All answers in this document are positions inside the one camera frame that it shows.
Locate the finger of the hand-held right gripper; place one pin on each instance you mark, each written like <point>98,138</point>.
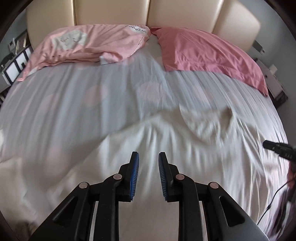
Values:
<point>279,149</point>

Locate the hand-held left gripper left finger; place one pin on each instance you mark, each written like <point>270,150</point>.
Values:
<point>134,176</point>

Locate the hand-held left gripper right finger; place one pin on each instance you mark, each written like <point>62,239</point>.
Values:
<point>161,176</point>

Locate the white shirt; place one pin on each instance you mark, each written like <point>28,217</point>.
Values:
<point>185,143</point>

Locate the white bedside table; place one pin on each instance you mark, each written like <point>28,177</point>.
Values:
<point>275,85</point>

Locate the plain pink pillow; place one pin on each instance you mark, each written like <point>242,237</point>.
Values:
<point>208,55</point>

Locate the light pink printed pillow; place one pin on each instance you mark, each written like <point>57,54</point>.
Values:
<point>92,44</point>

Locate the black and white shelf unit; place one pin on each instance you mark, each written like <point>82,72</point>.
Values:
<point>16,67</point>

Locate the cream padded headboard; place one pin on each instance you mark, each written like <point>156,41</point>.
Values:
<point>185,14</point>

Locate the picture frame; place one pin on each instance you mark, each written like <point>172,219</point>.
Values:
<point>20,42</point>

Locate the white wall thermostat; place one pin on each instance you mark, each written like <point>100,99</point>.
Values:
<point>11,43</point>

